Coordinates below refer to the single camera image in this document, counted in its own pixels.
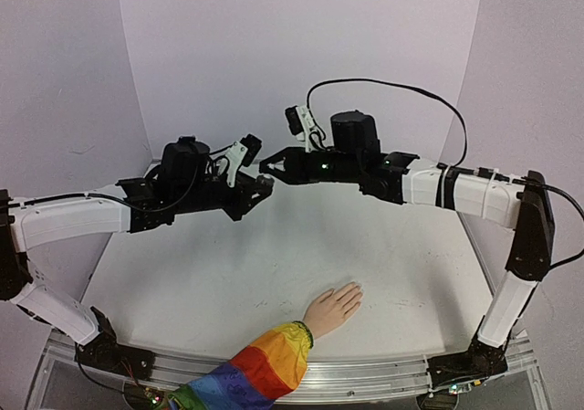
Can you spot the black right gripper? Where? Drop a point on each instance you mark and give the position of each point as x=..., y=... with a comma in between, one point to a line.
x=300, y=167

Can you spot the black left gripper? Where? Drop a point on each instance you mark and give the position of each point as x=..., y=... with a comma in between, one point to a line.
x=247, y=189

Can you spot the purple nail polish bottle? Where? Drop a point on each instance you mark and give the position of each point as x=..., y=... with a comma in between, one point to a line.
x=265, y=181

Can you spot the rainbow sleeve forearm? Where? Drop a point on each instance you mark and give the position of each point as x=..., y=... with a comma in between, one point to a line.
x=267, y=369

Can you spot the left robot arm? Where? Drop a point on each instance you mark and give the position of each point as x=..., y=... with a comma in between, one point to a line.
x=169, y=288

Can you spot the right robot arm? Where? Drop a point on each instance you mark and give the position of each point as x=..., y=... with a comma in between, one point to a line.
x=517, y=205

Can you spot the mannequin hand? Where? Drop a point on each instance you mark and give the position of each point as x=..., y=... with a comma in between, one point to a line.
x=332, y=309

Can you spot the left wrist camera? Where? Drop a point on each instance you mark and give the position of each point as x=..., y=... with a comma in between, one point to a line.
x=241, y=153

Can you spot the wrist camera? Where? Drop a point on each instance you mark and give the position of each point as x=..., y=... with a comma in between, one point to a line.
x=241, y=153
x=304, y=128

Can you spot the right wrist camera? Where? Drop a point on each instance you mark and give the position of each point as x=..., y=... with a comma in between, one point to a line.
x=304, y=128

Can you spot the aluminium front rail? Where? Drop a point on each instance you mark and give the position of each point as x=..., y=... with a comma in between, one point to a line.
x=154, y=374

